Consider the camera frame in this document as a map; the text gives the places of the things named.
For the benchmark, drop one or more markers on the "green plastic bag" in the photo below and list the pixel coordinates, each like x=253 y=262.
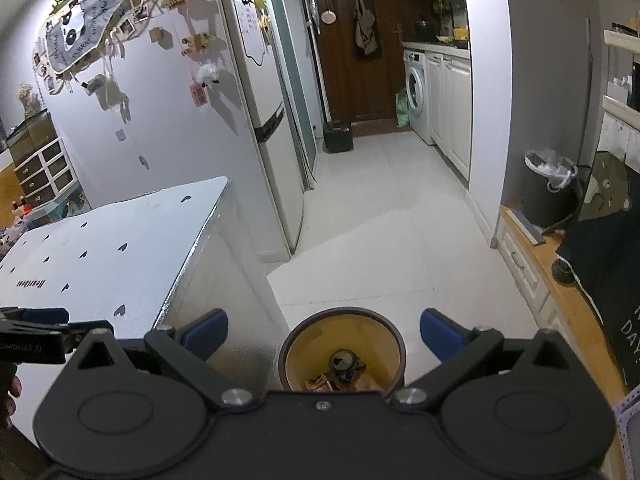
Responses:
x=402 y=110

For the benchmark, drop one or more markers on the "white bin liner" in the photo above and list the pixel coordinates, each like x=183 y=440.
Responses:
x=552 y=167

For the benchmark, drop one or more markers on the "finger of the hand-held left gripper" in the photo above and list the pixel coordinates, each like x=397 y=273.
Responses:
x=45 y=315

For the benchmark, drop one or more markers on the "red snack wrapper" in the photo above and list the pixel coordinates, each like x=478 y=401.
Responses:
x=320 y=385

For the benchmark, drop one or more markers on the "white sheet on refrigerator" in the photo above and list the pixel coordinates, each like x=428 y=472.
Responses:
x=250 y=25

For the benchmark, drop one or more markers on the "small grey hanging tag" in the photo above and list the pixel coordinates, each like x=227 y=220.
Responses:
x=143 y=162
x=120 y=136

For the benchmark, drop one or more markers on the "black floor crate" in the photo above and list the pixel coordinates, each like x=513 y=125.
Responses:
x=338 y=137

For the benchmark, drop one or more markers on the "blue drink can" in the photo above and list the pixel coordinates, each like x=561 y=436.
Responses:
x=346 y=365

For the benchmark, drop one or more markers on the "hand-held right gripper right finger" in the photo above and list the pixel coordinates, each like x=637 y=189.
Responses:
x=442 y=337

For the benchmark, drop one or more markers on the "grey flat tray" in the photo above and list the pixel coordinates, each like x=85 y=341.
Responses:
x=525 y=226

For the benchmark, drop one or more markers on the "dark wooden door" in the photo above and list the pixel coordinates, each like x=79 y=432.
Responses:
x=340 y=75

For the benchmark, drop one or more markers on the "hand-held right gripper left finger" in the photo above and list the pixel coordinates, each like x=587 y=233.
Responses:
x=205 y=335

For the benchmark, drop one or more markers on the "white perforated strip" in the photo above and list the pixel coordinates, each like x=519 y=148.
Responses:
x=627 y=435

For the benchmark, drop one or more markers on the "white shelf unit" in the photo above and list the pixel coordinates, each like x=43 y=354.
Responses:
x=622 y=105

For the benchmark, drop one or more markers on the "white plush wall toy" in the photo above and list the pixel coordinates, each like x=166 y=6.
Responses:
x=209 y=75

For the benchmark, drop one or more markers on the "white kitchen cabinet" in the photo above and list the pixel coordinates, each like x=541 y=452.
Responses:
x=452 y=110

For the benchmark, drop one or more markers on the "pink wall card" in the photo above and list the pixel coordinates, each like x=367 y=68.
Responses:
x=197 y=95

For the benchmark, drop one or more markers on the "white refrigerator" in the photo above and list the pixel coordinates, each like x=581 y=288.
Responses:
x=270 y=160

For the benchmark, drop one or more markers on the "small wooden wall box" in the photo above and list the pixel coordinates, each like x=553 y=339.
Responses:
x=157 y=35

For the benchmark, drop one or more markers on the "panda print wall banner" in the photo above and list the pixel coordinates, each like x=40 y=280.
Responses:
x=80 y=25

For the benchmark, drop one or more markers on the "dark cooking pot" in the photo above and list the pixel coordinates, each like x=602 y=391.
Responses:
x=424 y=27

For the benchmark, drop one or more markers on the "dried flower bunch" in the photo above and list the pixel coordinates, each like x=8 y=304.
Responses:
x=28 y=96

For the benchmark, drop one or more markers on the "person's left hand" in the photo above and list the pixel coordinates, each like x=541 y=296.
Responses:
x=12 y=395

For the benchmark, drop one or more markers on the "frosted glass sliding door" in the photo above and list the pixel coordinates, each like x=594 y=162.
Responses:
x=295 y=85

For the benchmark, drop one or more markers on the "small black round object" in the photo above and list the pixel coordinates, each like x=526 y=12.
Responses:
x=563 y=271

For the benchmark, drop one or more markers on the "white washing machine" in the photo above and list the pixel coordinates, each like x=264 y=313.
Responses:
x=417 y=95

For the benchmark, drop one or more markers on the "grey trash can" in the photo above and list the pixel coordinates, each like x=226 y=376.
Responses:
x=547 y=205

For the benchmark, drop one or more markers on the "brown hanging tote bag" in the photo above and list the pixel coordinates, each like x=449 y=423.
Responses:
x=365 y=25

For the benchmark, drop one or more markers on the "black printed cloth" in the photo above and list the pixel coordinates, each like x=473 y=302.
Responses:
x=605 y=285

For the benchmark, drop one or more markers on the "grey hanging wall toy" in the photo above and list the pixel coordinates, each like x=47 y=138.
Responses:
x=93 y=84

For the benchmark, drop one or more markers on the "dark and white drawer chest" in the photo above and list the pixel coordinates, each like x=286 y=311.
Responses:
x=42 y=160

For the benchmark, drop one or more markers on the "round beige hanging utensil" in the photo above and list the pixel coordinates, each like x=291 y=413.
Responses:
x=328 y=17

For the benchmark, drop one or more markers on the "white drawer cabinet wood top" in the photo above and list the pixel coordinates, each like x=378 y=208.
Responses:
x=520 y=260

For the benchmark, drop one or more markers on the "wooden wall figure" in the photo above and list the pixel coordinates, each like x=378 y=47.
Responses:
x=197 y=43

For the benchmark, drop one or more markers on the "yellow kitchen container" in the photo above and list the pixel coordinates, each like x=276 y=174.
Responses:
x=461 y=35

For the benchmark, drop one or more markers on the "brown trash bin yellow inside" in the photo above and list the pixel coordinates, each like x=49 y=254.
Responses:
x=310 y=340

